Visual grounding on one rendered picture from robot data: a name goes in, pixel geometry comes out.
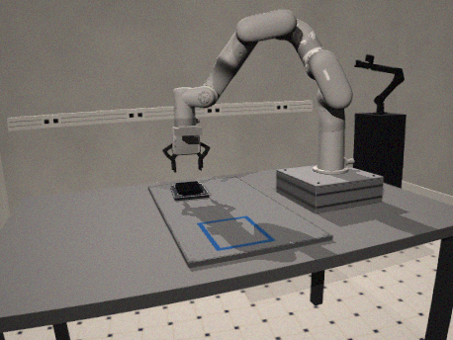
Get blue floor tape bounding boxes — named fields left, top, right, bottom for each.
left=197, top=216, right=275, bottom=251

